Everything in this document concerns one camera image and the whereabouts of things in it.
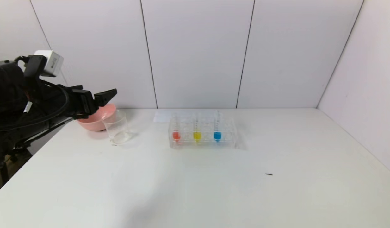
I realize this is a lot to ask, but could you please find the clear acrylic test tube rack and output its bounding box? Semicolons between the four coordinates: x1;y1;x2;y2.
169;118;236;148

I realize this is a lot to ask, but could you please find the white paper sheet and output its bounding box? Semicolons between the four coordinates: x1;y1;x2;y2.
153;110;219;123

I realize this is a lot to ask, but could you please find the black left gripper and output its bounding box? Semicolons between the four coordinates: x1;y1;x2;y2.
56;85;117;120

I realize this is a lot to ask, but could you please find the clear glass beaker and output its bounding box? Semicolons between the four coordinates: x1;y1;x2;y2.
102;110;132;145

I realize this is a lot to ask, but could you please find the black stand beside table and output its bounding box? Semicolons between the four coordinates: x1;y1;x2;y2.
0;152;32;187

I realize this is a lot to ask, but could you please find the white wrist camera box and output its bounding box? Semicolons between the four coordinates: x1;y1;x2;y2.
34;50;64;77

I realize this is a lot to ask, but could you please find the pink plastic bowl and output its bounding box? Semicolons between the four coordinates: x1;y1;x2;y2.
77;104;116;132

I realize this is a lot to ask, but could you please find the yellow pigment test tube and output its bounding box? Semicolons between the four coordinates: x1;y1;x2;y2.
193;112;202;143

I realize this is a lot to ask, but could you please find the blue pigment test tube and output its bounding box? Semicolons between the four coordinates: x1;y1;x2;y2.
214;110;222;143

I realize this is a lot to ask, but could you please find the red pigment test tube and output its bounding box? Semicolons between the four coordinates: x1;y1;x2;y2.
172;113;182;144

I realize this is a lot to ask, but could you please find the black camera cable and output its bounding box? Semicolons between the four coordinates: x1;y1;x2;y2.
0;81;70;131

